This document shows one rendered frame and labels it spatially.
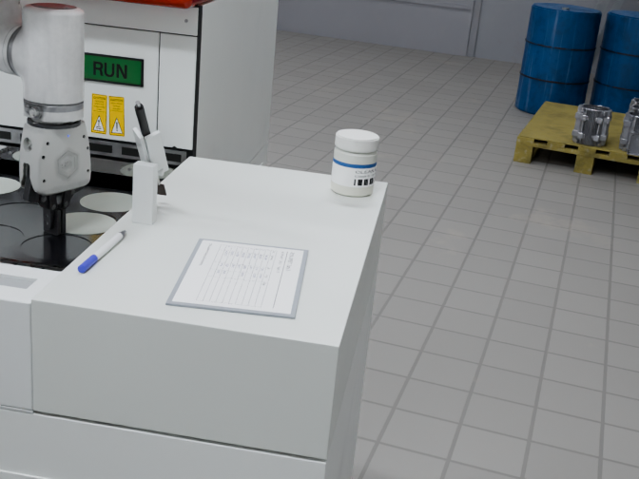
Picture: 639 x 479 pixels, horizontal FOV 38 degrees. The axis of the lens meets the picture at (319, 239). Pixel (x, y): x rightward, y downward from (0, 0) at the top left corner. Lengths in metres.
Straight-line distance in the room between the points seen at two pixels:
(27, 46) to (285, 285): 0.50
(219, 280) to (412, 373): 1.92
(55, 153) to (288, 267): 0.40
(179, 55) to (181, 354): 0.69
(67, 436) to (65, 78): 0.50
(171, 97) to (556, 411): 1.75
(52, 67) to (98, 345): 0.44
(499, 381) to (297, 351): 2.07
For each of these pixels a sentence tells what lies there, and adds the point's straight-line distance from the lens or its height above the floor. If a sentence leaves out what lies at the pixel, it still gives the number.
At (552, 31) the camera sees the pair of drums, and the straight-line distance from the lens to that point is 6.95.
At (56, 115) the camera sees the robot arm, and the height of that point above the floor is 1.09.
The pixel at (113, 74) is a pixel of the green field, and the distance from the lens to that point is 1.64.
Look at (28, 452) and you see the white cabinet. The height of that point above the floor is 0.76.
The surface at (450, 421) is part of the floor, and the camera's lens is 2.78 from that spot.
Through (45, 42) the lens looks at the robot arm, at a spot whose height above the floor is 1.19.
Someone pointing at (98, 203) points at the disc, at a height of 0.90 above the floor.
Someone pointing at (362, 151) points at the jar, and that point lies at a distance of 1.45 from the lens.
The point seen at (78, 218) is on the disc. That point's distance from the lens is 1.51.
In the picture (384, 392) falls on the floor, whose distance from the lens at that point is 2.86.
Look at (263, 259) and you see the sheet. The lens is 1.19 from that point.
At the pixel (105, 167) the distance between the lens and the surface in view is 1.67.
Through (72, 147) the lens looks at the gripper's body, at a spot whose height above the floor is 1.04.
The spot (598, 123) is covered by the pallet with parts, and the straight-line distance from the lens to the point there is 5.60.
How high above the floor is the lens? 1.42
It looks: 21 degrees down
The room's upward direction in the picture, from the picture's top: 6 degrees clockwise
